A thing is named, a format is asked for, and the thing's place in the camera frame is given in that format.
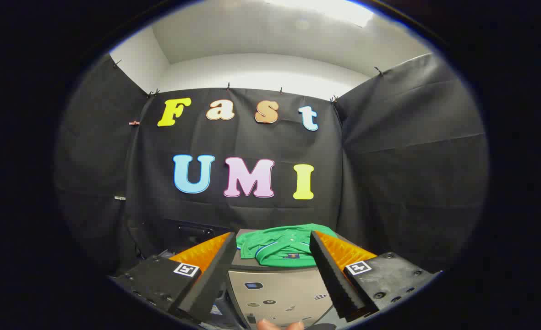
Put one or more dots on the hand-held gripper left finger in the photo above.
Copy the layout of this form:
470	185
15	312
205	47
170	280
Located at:
213	279

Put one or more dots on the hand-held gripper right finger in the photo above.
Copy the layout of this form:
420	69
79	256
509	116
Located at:
332	279

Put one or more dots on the grey washing machine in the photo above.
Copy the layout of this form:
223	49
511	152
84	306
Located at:
192	231

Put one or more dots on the green polo shirt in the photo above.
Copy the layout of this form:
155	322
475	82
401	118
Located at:
279	247

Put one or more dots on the grey-topped white cabinet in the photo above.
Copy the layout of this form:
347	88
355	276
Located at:
279	288

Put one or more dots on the black backdrop cloth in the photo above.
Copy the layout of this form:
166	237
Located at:
389	160

